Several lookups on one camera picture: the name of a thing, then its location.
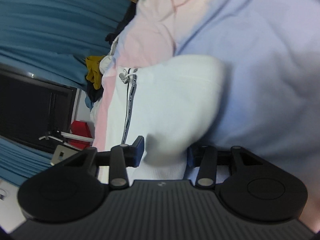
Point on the red box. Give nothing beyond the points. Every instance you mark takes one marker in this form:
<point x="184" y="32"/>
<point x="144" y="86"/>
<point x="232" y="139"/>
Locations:
<point x="80" y="128"/>

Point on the mustard yellow garment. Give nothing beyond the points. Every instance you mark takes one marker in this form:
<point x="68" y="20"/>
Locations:
<point x="94" y="75"/>

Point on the blue curtain left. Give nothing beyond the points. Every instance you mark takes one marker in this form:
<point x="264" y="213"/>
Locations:
<point x="19" y="162"/>

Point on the white sweatpants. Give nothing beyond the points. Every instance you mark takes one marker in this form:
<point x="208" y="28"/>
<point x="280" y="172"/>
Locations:
<point x="171" y="104"/>

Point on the blue curtain right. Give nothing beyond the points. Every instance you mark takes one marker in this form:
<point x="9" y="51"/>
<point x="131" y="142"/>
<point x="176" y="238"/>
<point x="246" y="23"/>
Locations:
<point x="52" y="38"/>

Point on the white drying rack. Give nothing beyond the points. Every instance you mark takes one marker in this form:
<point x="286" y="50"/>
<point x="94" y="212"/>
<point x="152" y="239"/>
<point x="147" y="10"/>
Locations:
<point x="63" y="137"/>

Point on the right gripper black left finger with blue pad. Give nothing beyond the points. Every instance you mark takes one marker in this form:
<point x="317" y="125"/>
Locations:
<point x="121" y="157"/>

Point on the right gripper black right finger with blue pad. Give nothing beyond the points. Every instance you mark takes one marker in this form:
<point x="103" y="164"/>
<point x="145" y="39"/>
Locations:
<point x="205" y="159"/>

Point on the grey cabinet panel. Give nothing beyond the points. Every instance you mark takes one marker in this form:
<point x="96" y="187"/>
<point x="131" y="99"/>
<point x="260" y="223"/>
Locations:
<point x="61" y="153"/>

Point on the grey white garment purple print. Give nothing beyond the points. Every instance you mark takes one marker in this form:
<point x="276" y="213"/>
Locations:
<point x="104" y="63"/>

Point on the blue curtain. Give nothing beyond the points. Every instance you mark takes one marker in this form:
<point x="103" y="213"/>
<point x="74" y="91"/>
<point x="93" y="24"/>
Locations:
<point x="19" y="162"/>
<point x="52" y="38"/>

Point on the black garment pile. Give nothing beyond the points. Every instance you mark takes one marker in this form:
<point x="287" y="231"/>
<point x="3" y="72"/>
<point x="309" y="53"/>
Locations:
<point x="95" y="95"/>

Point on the pink blue bed cover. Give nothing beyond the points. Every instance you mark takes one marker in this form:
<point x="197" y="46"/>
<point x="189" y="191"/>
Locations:
<point x="270" y="51"/>

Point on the dark window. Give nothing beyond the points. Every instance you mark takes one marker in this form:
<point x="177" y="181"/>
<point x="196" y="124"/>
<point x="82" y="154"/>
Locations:
<point x="34" y="110"/>

